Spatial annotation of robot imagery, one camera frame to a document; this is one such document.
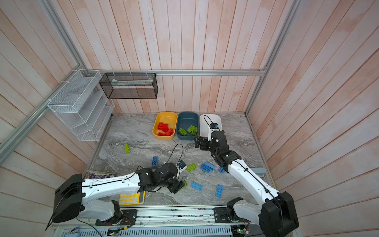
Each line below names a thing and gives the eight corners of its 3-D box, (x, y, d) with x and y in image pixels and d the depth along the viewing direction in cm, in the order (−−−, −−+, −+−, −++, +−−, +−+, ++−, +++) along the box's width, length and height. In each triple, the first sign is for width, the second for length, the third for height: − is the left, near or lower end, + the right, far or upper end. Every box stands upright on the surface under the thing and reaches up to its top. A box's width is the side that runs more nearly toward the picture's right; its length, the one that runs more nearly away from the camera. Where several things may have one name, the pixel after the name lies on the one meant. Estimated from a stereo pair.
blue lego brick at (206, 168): (199, 168, 92) (199, 167, 90) (201, 164, 94) (202, 162, 92) (211, 174, 90) (211, 173, 88) (213, 170, 92) (213, 168, 90)
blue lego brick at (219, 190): (215, 195, 82) (216, 194, 80) (216, 185, 86) (217, 184, 84) (221, 197, 82) (222, 196, 80) (222, 187, 85) (223, 185, 83)
